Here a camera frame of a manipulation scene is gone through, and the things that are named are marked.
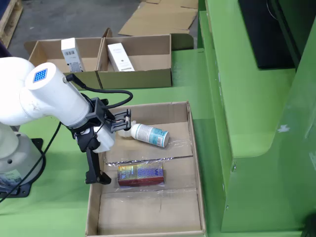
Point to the red holographic product box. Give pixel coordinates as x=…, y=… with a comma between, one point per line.
x=140, y=172

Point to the white bottle teal label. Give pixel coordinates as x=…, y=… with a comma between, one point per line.
x=150, y=135

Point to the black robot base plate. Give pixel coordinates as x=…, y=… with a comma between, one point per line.
x=24, y=191

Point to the white carton with barcode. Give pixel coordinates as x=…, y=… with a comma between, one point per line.
x=70, y=54

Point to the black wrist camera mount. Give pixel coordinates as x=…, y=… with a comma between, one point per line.
x=98, y=111

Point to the cardboard box with olive flap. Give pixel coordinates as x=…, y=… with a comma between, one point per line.
x=135, y=80

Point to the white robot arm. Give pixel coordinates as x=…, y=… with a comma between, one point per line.
x=49, y=98

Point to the large shallow cardboard tray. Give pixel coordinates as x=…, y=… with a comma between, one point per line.
x=148, y=214

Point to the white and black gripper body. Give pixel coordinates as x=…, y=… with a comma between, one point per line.
x=103, y=140

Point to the tall white carton grey text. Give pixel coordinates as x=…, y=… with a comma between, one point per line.
x=119, y=58

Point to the green metal shelf unit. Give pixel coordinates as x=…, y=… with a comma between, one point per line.
x=259, y=148

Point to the flattened brown cardboard sheet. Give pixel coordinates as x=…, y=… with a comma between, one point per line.
x=158, y=22
x=177, y=3

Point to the wooden pallet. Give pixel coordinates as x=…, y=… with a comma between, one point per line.
x=10, y=22

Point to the open brown cardboard box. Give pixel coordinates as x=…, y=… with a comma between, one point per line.
x=49, y=51

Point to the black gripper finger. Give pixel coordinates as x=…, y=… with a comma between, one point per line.
x=93, y=168

